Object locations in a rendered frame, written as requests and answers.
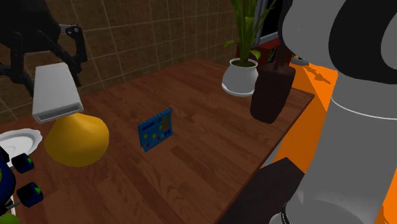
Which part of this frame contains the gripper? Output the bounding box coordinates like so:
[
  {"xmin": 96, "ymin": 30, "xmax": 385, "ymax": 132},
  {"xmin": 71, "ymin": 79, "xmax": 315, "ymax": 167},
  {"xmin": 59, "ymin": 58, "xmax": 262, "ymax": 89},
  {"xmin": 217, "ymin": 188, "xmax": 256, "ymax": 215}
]
[{"xmin": 0, "ymin": 0, "xmax": 90, "ymax": 97}]

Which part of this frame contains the yellow cone-shaped vase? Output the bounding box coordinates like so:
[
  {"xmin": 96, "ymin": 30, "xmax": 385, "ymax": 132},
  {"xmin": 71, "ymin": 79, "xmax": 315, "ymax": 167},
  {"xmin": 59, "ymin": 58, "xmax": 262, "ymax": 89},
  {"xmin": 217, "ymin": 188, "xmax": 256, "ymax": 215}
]
[{"xmin": 44, "ymin": 112, "xmax": 110, "ymax": 168}]

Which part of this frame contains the white plate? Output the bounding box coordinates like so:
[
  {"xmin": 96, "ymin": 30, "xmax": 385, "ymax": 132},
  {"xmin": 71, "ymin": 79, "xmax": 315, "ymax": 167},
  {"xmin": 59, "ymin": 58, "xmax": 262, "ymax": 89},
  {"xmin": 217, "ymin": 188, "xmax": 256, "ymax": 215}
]
[{"xmin": 0, "ymin": 128, "xmax": 43, "ymax": 169}]

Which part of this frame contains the blue board with coloured squares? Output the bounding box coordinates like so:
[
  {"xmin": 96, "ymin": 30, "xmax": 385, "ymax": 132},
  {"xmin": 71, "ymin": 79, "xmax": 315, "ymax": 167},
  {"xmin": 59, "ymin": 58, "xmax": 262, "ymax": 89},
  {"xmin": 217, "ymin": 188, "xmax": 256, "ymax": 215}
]
[{"xmin": 137, "ymin": 107, "xmax": 174, "ymax": 153}]

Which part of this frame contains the dark blue toy with green arrows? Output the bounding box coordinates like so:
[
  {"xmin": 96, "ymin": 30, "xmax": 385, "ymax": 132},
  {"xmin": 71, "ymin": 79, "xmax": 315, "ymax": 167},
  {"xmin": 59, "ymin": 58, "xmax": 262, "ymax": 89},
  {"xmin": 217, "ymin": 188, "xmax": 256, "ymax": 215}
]
[{"xmin": 0, "ymin": 145, "xmax": 45, "ymax": 224}]

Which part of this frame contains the brown wooden table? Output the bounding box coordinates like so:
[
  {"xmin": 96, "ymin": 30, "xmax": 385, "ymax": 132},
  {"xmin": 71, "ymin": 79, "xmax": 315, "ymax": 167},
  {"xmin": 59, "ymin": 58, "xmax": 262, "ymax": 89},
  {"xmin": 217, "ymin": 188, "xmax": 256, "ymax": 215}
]
[{"xmin": 0, "ymin": 57, "xmax": 316, "ymax": 224}]

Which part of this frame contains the green plant in white pot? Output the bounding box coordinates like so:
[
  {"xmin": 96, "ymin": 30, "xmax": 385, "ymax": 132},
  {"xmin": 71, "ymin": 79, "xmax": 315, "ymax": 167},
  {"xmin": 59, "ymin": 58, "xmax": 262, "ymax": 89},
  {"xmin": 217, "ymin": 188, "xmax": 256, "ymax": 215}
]
[{"xmin": 221, "ymin": 0, "xmax": 277, "ymax": 97}]

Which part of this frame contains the red box with blue label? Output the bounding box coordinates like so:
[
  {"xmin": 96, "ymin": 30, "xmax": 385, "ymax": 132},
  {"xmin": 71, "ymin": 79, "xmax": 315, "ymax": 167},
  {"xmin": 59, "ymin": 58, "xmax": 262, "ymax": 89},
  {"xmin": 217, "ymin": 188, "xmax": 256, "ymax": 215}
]
[{"xmin": 236, "ymin": 39, "xmax": 292, "ymax": 71}]

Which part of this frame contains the window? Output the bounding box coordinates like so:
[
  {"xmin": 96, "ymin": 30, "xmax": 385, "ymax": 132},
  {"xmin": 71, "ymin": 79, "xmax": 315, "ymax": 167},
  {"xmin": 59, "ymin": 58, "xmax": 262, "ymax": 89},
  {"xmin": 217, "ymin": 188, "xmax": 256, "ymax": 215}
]
[{"xmin": 253, "ymin": 0, "xmax": 291, "ymax": 47}]

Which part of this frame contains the dark brown bag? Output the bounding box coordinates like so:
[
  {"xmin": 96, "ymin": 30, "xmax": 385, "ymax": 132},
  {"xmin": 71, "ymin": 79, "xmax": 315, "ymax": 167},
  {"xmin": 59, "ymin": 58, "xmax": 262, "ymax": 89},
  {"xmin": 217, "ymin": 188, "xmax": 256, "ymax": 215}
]
[{"xmin": 249, "ymin": 46, "xmax": 296, "ymax": 125}]

